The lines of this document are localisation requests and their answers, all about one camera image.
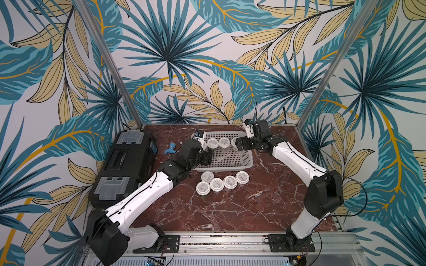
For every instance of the yogurt cup green label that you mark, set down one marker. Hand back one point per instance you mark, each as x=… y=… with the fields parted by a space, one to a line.
x=212 y=144

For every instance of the black plastic toolbox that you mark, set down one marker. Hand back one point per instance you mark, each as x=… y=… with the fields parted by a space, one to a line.
x=128 y=165

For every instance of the white perforated plastic basket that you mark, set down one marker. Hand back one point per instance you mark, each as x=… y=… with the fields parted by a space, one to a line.
x=229 y=160

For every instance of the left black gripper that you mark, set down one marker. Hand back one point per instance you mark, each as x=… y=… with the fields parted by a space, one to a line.
x=207 y=157

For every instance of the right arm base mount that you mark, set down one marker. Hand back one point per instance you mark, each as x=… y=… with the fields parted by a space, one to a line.
x=282 y=243

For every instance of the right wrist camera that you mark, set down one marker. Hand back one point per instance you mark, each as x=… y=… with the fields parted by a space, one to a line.
x=257 y=129

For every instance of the small blue toy drill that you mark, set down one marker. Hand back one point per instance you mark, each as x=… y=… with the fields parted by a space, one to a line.
x=171 y=149

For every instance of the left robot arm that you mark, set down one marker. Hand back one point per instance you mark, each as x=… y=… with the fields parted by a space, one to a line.
x=107 y=233

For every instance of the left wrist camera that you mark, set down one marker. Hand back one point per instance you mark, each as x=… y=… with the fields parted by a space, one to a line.
x=199 y=136

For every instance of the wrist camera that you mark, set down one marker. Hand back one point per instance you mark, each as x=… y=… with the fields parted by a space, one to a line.
x=199 y=136
x=257 y=129

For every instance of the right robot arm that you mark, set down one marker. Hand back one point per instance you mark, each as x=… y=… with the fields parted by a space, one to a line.
x=324 y=188

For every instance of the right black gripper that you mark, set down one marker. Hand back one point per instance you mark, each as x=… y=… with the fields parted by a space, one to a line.
x=243 y=143

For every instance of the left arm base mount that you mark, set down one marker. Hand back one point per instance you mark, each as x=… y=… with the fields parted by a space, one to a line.
x=156 y=243

